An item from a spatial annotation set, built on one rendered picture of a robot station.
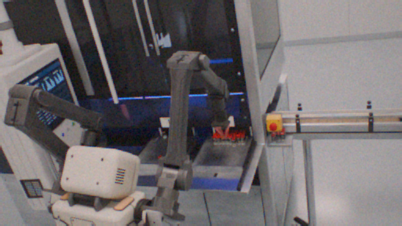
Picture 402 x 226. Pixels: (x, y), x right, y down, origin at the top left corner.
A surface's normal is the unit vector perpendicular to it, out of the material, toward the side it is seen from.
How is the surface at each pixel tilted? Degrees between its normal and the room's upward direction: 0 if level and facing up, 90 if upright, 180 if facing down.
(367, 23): 90
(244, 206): 90
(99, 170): 47
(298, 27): 90
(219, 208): 90
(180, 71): 69
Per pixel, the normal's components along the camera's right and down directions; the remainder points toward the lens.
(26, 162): -0.17, 0.45
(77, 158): -0.42, -0.26
